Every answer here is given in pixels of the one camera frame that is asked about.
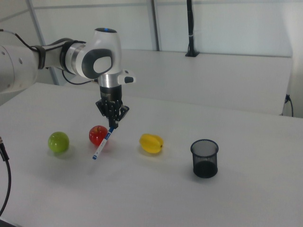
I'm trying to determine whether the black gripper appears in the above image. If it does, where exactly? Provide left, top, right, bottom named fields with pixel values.
left=95, top=85, right=131, bottom=129

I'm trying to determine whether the blue white marker pen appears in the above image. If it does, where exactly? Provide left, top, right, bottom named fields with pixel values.
left=91, top=126, right=116, bottom=161

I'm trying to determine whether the black mesh pen cup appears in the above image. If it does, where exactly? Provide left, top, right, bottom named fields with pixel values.
left=190, top=139, right=219, bottom=178

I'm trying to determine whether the red apple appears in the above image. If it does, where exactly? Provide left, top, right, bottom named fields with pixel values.
left=89, top=125, right=108, bottom=146

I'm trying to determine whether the yellow star fruit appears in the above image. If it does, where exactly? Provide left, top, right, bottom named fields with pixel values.
left=139, top=133, right=164, bottom=154

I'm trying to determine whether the green apple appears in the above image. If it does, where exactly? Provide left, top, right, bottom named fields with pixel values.
left=48, top=131, right=70, bottom=153

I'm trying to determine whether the black pole with base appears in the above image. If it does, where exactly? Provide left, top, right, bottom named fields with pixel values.
left=185, top=0, right=200, bottom=58

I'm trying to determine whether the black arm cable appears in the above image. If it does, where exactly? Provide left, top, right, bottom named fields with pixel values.
left=0, top=28, right=99, bottom=85

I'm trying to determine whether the black camera cable with plug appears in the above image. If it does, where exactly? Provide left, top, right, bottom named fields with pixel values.
left=0, top=135, right=12, bottom=217

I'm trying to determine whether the thin black hanging cable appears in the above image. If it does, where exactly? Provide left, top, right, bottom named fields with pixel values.
left=284, top=94, right=294, bottom=117

